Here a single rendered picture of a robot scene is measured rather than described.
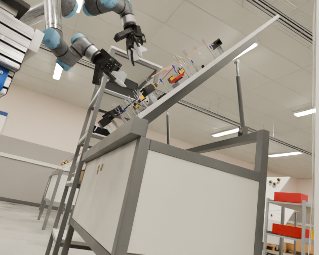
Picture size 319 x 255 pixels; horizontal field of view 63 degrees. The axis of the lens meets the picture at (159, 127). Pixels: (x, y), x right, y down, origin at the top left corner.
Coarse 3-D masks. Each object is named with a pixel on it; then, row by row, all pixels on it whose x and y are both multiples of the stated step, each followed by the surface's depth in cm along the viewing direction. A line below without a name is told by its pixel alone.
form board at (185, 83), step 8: (264, 24) 133; (256, 32) 129; (232, 48) 120; (224, 56) 117; (208, 64) 112; (200, 72) 109; (192, 80) 107; (176, 88) 103; (168, 96) 101; (152, 104) 97; (160, 104) 98; (144, 112) 95
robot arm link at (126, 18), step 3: (126, 15) 135; (129, 15) 135; (132, 15) 136; (123, 18) 135; (126, 18) 134; (129, 18) 134; (132, 18) 135; (123, 21) 135; (126, 21) 134; (129, 21) 134; (132, 21) 135; (135, 21) 136; (123, 24) 136; (123, 27) 138
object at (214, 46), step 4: (216, 40) 157; (220, 40) 158; (212, 44) 160; (216, 44) 157; (220, 44) 158; (212, 48) 167; (216, 48) 162; (220, 48) 161; (220, 52) 160; (224, 52) 160
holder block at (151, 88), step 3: (150, 84) 131; (147, 87) 129; (150, 87) 130; (153, 87) 131; (141, 90) 130; (144, 90) 128; (147, 90) 129; (150, 90) 130; (153, 90) 131; (144, 93) 129; (147, 93) 128; (144, 96) 131
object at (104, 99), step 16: (112, 48) 231; (128, 64) 252; (144, 64) 242; (144, 80) 277; (96, 96) 233; (112, 96) 233; (96, 112) 213; (128, 112) 266; (80, 144) 250; (80, 160) 200; (64, 192) 242; (64, 224) 187; (64, 240) 188; (80, 240) 197
